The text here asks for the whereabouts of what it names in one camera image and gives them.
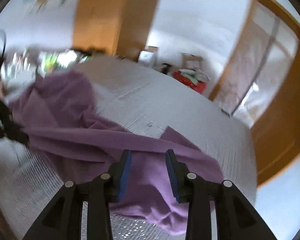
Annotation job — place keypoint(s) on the wooden wardrobe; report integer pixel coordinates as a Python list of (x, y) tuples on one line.
[(102, 15)]

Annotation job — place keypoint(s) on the clear plastic door curtain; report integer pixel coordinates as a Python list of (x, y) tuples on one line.
[(252, 62)]

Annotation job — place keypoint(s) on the white cardboard box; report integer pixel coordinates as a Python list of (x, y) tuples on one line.
[(147, 55)]

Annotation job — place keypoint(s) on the purple fleece garment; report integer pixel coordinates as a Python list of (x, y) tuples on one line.
[(65, 120)]

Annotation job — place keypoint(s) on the wooden door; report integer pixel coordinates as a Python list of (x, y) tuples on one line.
[(280, 130)]

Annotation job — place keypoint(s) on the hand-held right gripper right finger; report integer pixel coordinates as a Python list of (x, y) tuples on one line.
[(172, 177)]

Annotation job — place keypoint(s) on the black pole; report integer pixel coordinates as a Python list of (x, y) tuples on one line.
[(262, 62)]

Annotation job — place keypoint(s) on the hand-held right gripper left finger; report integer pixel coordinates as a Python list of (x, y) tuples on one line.
[(123, 177)]

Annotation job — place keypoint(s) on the brown cardboard box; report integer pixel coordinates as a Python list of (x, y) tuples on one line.
[(190, 60)]

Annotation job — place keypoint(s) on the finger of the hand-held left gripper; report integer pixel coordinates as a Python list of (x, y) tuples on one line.
[(17, 135)]

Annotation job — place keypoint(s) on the red bag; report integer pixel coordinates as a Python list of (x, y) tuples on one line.
[(190, 81)]

